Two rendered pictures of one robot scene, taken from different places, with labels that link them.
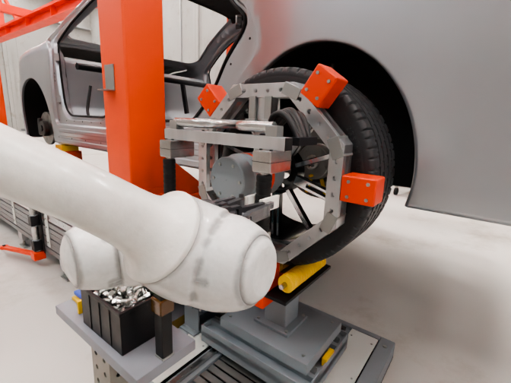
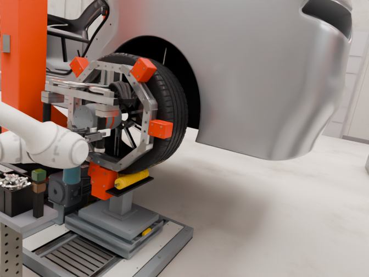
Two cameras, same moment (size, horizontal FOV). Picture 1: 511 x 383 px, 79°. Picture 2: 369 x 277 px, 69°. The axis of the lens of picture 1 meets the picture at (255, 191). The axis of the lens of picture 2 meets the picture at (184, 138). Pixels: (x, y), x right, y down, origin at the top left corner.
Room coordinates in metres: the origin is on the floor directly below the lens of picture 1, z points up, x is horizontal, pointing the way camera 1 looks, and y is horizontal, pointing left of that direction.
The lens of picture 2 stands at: (-0.47, -0.14, 1.11)
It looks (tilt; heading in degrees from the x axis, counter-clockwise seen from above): 13 degrees down; 348
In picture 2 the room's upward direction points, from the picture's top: 8 degrees clockwise
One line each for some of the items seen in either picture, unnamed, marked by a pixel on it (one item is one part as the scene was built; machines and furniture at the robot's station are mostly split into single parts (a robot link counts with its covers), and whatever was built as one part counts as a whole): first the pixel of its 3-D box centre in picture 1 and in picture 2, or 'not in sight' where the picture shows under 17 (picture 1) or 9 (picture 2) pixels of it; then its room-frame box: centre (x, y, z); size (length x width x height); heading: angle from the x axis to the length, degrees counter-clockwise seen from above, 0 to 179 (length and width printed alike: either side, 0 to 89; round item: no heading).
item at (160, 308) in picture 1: (163, 303); (38, 186); (0.64, 0.20, 0.59); 0.04 x 0.04 x 0.04; 53
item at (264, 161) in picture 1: (272, 159); (107, 109); (0.71, -0.04, 0.93); 0.09 x 0.05 x 0.05; 143
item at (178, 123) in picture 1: (214, 112); (78, 77); (0.94, 0.13, 1.03); 0.19 x 0.18 x 0.11; 143
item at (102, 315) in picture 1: (125, 304); (13, 190); (0.74, 0.34, 0.51); 0.20 x 0.14 x 0.13; 53
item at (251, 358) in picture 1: (274, 336); (115, 223); (1.13, -0.10, 0.13); 0.50 x 0.36 x 0.10; 53
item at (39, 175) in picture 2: not in sight; (39, 175); (0.64, 0.20, 0.64); 0.04 x 0.04 x 0.04; 53
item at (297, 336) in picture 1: (282, 298); (121, 198); (1.11, -0.13, 0.32); 0.40 x 0.30 x 0.28; 53
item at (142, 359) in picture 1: (120, 325); (9, 205); (0.76, 0.36, 0.44); 0.43 x 0.17 x 0.03; 53
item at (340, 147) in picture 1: (263, 172); (108, 116); (0.98, -0.02, 0.85); 0.54 x 0.07 x 0.54; 53
